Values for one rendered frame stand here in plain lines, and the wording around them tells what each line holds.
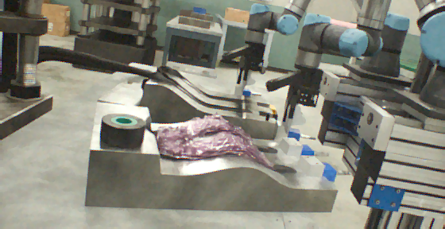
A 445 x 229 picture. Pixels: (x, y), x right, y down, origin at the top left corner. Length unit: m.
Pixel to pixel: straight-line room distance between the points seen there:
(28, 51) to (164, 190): 0.71
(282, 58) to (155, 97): 6.80
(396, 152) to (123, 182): 0.67
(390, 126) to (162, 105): 0.59
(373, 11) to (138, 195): 0.83
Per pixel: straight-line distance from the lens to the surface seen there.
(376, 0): 1.18
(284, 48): 7.75
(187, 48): 6.87
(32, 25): 1.22
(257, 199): 0.77
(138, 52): 5.02
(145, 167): 0.68
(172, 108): 1.05
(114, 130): 0.67
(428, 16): 0.96
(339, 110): 1.47
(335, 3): 7.61
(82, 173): 0.82
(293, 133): 1.19
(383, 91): 1.54
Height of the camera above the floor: 1.18
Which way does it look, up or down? 15 degrees down
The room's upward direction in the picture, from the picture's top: 11 degrees clockwise
